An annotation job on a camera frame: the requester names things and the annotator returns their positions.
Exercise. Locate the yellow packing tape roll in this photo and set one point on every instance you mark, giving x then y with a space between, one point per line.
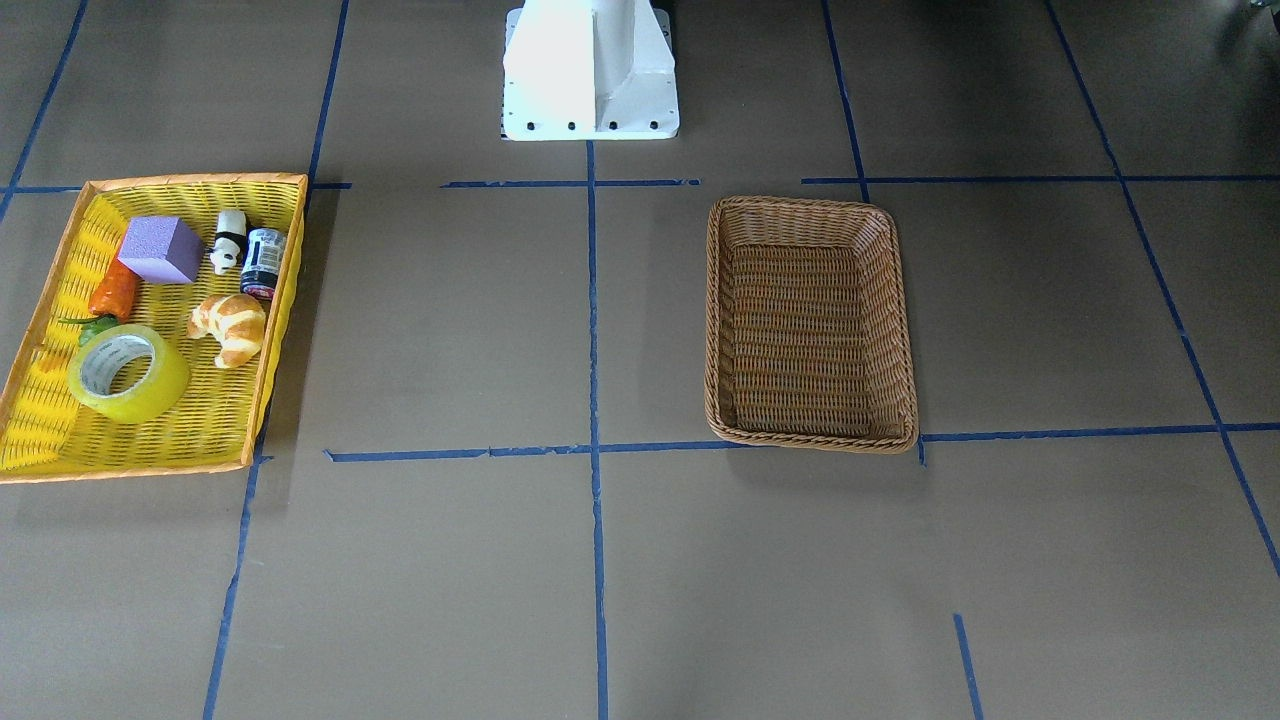
93 370

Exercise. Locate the brown wicker basket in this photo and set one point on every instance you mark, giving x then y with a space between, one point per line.
807 342

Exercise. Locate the yellow plastic woven basket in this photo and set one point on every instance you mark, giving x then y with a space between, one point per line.
49 435

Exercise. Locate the small black jar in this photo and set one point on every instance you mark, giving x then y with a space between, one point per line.
262 264

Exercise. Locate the toy croissant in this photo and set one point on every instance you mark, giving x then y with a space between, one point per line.
236 321

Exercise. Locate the panda figurine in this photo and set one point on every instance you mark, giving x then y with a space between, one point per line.
230 241

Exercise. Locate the purple foam cube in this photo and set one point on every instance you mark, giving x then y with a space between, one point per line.
161 250

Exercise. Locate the toy carrot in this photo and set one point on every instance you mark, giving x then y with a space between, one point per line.
110 304

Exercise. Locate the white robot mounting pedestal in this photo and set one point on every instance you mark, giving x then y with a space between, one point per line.
590 71

